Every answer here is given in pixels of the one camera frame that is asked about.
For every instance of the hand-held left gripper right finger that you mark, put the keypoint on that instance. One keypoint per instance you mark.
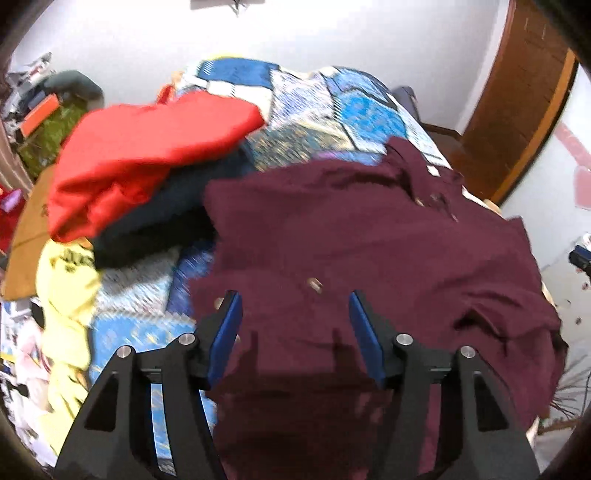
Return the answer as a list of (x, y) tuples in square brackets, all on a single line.
[(367, 341)]

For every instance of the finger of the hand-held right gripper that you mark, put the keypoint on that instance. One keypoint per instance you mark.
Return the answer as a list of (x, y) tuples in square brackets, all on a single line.
[(580, 257)]

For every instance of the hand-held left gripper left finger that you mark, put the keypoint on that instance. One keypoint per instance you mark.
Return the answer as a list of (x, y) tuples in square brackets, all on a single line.
[(225, 339)]

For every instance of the maroon button-up shirt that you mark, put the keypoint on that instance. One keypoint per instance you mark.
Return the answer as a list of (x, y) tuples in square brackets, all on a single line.
[(369, 240)]

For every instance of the frosted sliding door with hearts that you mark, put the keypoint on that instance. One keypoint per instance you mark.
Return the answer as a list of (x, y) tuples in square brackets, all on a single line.
[(558, 184)]

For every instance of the dark dried branches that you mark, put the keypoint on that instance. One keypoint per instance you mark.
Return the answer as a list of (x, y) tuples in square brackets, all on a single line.
[(570, 392)]

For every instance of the dark navy garment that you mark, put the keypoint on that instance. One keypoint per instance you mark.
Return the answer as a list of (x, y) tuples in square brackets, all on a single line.
[(175, 207)]

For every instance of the yellow printed garment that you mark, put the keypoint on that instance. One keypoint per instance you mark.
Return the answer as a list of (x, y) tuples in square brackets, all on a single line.
[(69, 314)]

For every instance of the wooden door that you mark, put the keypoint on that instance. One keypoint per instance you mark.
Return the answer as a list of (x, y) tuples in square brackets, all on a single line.
[(521, 92)]

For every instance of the red garment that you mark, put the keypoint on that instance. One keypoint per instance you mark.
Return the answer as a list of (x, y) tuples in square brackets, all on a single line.
[(147, 147)]

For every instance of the blue patchwork blanket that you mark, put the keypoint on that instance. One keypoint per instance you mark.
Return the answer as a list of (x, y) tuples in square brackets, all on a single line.
[(360, 110)]

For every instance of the grey backpack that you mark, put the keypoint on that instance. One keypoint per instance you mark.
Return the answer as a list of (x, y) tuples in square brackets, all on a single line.
[(408, 101)]

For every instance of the red plush toy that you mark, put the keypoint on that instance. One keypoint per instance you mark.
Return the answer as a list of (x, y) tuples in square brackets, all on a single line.
[(8, 212)]

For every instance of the green patterned cloth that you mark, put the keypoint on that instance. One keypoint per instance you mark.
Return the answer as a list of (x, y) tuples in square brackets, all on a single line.
[(55, 138)]

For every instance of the orange box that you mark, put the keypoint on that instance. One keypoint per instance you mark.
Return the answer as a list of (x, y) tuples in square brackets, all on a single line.
[(41, 113)]

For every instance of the grey cushion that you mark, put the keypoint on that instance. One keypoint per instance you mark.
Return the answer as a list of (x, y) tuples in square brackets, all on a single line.
[(74, 83)]

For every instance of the pile of clutter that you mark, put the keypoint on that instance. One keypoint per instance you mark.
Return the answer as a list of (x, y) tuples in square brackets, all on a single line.
[(25, 78)]

